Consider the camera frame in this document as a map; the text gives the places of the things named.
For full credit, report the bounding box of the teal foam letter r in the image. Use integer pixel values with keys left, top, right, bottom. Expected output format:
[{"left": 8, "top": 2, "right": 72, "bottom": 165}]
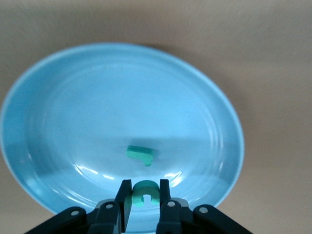
[{"left": 126, "top": 145, "right": 155, "bottom": 168}]

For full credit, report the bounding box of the blue plate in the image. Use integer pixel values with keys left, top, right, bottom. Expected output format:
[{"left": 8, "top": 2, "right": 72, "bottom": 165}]
[{"left": 0, "top": 43, "right": 245, "bottom": 234}]

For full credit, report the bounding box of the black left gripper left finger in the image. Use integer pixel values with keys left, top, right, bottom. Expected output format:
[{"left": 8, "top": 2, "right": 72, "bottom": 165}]
[{"left": 24, "top": 179, "right": 133, "bottom": 234}]

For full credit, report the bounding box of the teal foam letter c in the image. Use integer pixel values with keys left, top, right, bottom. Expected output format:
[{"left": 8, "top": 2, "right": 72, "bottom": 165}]
[{"left": 131, "top": 180, "right": 161, "bottom": 209}]

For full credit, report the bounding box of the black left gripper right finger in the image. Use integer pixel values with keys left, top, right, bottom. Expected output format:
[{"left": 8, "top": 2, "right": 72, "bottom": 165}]
[{"left": 156, "top": 179, "right": 254, "bottom": 234}]

